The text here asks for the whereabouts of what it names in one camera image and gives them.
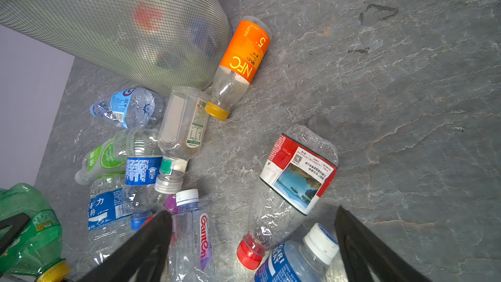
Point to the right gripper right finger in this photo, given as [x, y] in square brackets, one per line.
[364, 255]

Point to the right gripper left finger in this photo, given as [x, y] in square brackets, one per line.
[141, 258]

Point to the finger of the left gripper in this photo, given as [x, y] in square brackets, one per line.
[15, 226]

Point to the dark green soda bottle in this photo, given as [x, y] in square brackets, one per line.
[36, 251]

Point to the clear crushed water bottle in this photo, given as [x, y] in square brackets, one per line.
[191, 251]

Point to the clear square plastic container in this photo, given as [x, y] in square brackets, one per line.
[184, 124]

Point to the green-lined mesh waste bin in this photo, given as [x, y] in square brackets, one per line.
[159, 44]

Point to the small purple cap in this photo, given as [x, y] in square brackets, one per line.
[170, 204]

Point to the small green cap bottle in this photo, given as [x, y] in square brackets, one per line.
[170, 179]

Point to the blue label bottle blue cap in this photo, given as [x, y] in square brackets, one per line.
[142, 168]

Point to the red label scenic bottle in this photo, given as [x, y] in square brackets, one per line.
[297, 172]

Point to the light green label bottle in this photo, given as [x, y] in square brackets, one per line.
[108, 158]

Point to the crushed light blue label bottle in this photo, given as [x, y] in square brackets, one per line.
[129, 108]

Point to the orange label bottle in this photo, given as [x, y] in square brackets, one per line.
[238, 66]

